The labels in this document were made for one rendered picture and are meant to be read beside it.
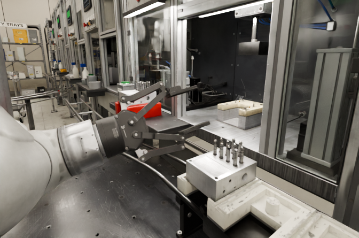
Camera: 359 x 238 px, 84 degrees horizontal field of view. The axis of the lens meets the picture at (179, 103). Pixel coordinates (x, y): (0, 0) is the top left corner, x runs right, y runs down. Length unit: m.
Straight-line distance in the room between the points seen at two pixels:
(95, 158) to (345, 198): 0.47
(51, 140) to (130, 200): 0.45
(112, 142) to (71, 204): 0.47
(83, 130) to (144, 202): 0.44
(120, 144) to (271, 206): 0.30
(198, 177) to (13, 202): 0.32
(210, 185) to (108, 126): 0.22
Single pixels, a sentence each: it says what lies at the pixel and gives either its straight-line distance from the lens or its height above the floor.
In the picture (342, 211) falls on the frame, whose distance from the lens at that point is 0.54.
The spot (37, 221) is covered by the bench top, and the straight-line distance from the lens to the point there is 0.81.
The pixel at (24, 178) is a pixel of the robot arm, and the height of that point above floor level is 1.05.
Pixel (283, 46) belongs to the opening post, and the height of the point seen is 1.18.
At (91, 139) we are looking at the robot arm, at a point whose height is 1.02.
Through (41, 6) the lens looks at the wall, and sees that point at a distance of 8.12.
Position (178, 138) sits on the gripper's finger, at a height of 0.99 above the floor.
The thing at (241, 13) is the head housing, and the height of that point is 1.30.
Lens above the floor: 1.15
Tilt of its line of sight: 13 degrees down
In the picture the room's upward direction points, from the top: straight up
